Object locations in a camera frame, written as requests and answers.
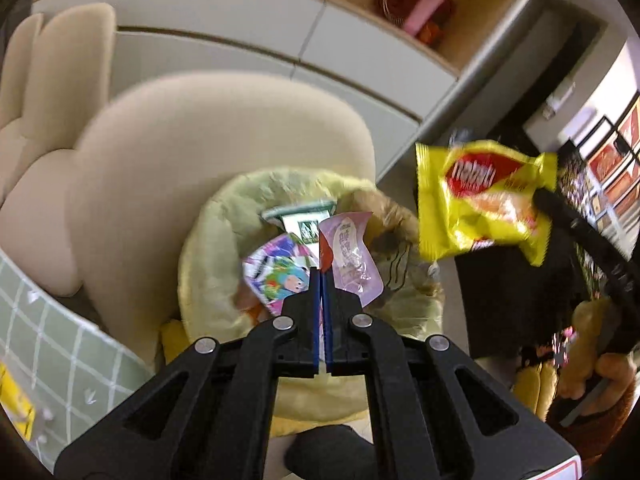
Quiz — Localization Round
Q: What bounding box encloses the red framed wall picture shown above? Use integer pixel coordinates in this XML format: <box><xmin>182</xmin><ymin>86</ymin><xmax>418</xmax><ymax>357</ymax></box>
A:
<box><xmin>587</xmin><ymin>117</ymin><xmax>628</xmax><ymax>186</ymax></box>
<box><xmin>617</xmin><ymin>91</ymin><xmax>640</xmax><ymax>158</ymax></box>

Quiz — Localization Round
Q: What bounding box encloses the colourful cartoon packet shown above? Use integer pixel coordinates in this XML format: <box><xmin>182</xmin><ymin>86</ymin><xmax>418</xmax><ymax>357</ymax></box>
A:
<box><xmin>242</xmin><ymin>232</ymin><xmax>321</xmax><ymax>317</ymax></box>

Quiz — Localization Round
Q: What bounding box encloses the brown crumpled bag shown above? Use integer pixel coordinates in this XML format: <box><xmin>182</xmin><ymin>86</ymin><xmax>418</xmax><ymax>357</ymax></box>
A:
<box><xmin>340</xmin><ymin>187</ymin><xmax>441</xmax><ymax>296</ymax></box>

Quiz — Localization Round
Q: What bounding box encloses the person's right hand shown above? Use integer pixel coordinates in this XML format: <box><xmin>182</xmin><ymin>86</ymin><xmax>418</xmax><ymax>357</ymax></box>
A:
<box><xmin>590</xmin><ymin>352</ymin><xmax>638</xmax><ymax>411</ymax></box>

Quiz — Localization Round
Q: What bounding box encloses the green grid tablecloth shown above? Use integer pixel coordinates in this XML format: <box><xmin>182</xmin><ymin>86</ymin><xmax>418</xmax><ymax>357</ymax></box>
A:
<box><xmin>0</xmin><ymin>247</ymin><xmax>156</xmax><ymax>476</ymax></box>

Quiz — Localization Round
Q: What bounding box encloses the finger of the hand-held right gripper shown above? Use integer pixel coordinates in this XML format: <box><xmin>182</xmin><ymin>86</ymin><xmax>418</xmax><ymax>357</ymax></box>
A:
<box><xmin>532</xmin><ymin>187</ymin><xmax>633</xmax><ymax>281</ymax></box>

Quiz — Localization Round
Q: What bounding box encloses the green white milk carton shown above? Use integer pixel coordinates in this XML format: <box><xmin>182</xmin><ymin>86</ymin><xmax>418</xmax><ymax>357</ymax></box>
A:
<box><xmin>260</xmin><ymin>200</ymin><xmax>338</xmax><ymax>246</ymax></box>

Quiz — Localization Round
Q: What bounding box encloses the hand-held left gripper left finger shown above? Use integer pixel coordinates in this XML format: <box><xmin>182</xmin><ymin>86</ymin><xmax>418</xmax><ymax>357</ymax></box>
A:
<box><xmin>54</xmin><ymin>267</ymin><xmax>321</xmax><ymax>480</ymax></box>

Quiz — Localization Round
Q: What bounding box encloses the lavender plastic wrapper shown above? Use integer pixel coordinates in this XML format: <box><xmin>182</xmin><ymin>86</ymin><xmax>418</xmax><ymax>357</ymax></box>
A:
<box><xmin>318</xmin><ymin>211</ymin><xmax>385</xmax><ymax>307</ymax></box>

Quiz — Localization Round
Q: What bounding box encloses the pink gift box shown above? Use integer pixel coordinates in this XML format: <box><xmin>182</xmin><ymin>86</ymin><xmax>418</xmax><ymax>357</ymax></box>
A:
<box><xmin>402</xmin><ymin>0</ymin><xmax>446</xmax><ymax>36</ymax></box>

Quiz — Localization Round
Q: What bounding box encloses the white wall intercom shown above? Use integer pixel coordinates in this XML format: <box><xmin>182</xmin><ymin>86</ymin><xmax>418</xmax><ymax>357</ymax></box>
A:
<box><xmin>542</xmin><ymin>82</ymin><xmax>576</xmax><ymax>120</ymax></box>

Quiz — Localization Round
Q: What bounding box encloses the yellow-green bin liner bag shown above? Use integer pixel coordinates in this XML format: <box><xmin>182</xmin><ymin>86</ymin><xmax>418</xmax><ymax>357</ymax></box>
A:
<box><xmin>177</xmin><ymin>169</ymin><xmax>446</xmax><ymax>423</ymax></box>

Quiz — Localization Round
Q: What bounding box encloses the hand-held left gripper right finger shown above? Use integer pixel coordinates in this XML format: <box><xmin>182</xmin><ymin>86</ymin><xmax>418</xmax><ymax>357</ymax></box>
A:
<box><xmin>320</xmin><ymin>272</ymin><xmax>583</xmax><ymax>480</ymax></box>

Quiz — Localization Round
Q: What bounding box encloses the dark fuzzy clothing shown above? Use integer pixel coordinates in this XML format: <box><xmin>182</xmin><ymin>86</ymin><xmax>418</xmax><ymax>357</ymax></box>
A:
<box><xmin>285</xmin><ymin>425</ymin><xmax>376</xmax><ymax>480</ymax></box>

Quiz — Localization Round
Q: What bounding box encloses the beige chair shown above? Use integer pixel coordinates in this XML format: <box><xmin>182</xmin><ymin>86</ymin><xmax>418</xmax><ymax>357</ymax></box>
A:
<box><xmin>67</xmin><ymin>71</ymin><xmax>377</xmax><ymax>366</ymax></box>
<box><xmin>0</xmin><ymin>12</ymin><xmax>45</xmax><ymax>126</ymax></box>
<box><xmin>0</xmin><ymin>2</ymin><xmax>117</xmax><ymax>297</ymax></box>

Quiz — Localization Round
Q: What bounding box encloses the yellow snack packet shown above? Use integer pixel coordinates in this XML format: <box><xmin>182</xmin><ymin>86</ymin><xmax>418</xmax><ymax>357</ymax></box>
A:
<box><xmin>415</xmin><ymin>140</ymin><xmax>558</xmax><ymax>267</ymax></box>

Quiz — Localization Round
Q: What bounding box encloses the wooden shelf cabinet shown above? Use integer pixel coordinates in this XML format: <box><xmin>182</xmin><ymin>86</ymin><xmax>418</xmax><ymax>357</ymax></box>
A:
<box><xmin>30</xmin><ymin>0</ymin><xmax>558</xmax><ymax>181</ymax></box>

